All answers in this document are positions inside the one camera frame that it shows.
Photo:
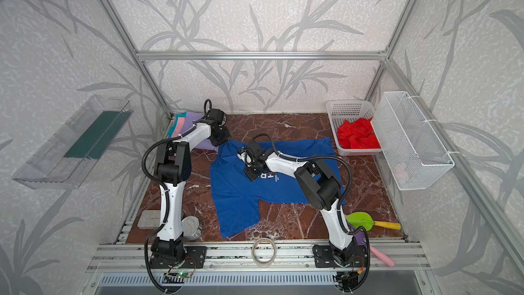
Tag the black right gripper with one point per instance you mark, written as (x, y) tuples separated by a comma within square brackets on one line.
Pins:
[(252, 172)]

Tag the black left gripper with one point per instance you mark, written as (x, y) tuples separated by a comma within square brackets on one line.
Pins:
[(223, 134)]

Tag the blue printed t shirt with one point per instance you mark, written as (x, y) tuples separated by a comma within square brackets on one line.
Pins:
[(236, 198)]

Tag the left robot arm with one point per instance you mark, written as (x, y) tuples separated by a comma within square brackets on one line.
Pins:
[(173, 168)]

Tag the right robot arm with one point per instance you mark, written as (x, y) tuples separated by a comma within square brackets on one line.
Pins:
[(322, 189)]

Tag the folded purple t shirt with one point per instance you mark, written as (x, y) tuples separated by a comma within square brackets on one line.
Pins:
[(192, 120)]

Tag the folded pink t shirt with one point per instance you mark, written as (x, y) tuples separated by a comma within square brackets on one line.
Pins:
[(178, 126)]

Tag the folded teal t shirt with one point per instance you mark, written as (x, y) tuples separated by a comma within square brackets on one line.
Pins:
[(171, 128)]

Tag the silver metal can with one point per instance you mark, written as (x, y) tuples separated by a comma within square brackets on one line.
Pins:
[(192, 228)]

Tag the clear tape roll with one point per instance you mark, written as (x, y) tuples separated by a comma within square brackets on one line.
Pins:
[(263, 252)]

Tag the white plastic laundry basket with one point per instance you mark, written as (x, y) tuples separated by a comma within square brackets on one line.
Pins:
[(350, 121)]

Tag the red t shirt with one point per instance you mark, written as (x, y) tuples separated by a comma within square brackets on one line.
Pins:
[(357, 135)]

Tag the green yellow toy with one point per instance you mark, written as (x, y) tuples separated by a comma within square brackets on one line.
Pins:
[(360, 219)]

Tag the grey rectangular block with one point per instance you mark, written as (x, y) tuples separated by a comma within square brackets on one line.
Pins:
[(149, 219)]

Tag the green book on shelf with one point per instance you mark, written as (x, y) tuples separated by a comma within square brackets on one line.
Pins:
[(97, 138)]

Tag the pink cylinder stick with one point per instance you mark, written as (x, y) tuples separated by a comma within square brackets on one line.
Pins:
[(383, 257)]

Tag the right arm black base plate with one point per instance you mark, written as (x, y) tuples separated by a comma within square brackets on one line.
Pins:
[(324, 257)]

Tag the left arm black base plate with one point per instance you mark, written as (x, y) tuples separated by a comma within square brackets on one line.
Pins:
[(192, 257)]

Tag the white wire mesh basket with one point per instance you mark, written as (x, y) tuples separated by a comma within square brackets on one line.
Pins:
[(414, 153)]

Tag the clear plastic wall shelf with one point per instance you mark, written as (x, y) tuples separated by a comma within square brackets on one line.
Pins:
[(66, 159)]

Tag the aluminium enclosure frame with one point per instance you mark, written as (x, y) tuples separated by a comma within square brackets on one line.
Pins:
[(485, 218)]

